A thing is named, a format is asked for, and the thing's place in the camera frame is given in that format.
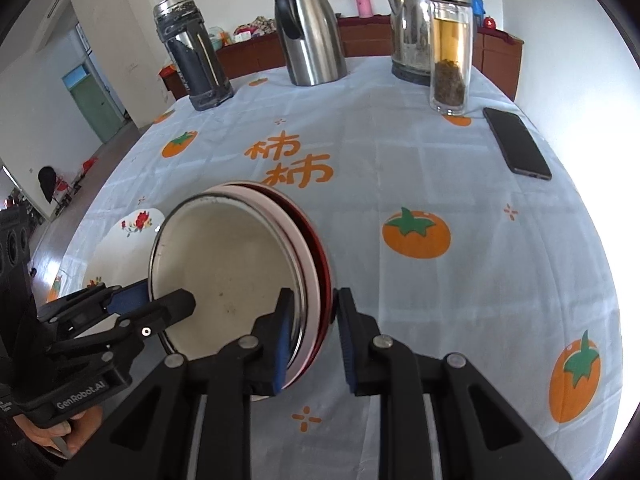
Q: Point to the orange cardboard box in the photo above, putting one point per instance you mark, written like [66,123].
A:
[167,71]

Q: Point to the dark red wooden sideboard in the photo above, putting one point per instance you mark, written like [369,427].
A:
[365,36]

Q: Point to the stainless steel thermal carafe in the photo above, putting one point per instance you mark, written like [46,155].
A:
[312,40]

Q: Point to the white plate with red flowers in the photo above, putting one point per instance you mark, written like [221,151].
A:
[125,252]

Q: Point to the red floral cloth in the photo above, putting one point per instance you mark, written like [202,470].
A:
[257,26]

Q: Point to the glass tea bottle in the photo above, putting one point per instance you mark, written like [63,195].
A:
[450,60]

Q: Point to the black thermos flask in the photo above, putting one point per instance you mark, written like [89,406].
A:
[192,60]

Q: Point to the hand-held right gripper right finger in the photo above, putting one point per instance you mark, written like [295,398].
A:
[347,345]

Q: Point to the black jacket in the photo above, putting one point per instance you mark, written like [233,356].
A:
[47,185]

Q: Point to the blue container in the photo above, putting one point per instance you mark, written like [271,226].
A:
[478,9]

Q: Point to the green door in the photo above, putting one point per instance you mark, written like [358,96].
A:
[95,105]

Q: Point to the person's left hand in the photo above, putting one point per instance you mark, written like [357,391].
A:
[75,430]

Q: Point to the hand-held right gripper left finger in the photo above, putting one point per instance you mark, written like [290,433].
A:
[282,345]

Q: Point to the stainless steel electric kettle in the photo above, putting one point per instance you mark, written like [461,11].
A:
[407,35]

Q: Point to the red bag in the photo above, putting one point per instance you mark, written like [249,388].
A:
[90,164]

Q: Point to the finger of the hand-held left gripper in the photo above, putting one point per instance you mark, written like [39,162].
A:
[127,298]
[172,305]

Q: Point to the persimmon print tablecloth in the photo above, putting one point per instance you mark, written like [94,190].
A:
[400,170]

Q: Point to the white enamel bowl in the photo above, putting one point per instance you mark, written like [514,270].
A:
[220,260]

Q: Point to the black smartphone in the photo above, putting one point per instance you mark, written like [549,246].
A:
[517,142]

